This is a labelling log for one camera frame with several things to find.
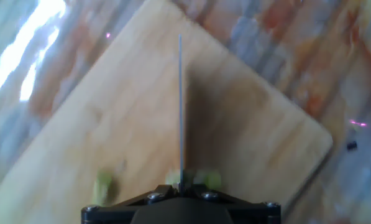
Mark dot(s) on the steel cleaver knife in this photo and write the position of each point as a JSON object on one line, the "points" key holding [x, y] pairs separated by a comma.
{"points": [[180, 93]]}

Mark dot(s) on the wooden cutting board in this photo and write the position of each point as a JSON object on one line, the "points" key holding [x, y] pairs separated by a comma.
{"points": [[126, 109]]}

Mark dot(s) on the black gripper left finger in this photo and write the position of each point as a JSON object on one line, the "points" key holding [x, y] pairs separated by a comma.
{"points": [[110, 214]]}

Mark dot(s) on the green scallion stalk piece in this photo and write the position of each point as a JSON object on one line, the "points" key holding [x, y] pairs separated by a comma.
{"points": [[208, 180]]}

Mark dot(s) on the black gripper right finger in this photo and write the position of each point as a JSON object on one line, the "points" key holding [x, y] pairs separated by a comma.
{"points": [[253, 214]]}

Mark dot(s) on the orange marble patterned mat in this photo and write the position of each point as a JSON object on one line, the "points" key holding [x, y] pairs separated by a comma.
{"points": [[343, 46]]}

